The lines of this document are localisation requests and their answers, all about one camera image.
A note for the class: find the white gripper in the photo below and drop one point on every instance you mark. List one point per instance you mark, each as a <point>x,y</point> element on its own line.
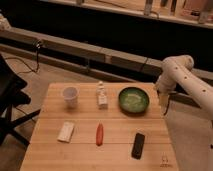
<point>164,102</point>

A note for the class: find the green ceramic bowl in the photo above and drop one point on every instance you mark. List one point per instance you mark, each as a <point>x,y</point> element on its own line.
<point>133,100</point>

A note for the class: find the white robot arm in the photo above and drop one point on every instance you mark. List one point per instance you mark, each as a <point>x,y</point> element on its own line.
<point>177,70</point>

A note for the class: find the black remote control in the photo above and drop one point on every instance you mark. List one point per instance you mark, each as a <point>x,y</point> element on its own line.
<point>138,146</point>

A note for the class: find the white small bottle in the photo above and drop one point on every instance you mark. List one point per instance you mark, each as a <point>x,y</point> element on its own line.
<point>102,96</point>

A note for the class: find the red marker pen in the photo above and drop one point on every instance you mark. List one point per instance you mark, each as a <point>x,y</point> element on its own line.
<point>99,135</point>

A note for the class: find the white plastic cup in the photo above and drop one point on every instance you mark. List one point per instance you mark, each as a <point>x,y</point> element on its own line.
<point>70,95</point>

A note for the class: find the white rectangular block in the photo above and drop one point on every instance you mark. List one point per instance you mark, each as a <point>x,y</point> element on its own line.
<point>66,132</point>

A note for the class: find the black office chair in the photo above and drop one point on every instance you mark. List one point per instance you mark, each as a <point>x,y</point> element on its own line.
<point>11,95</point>

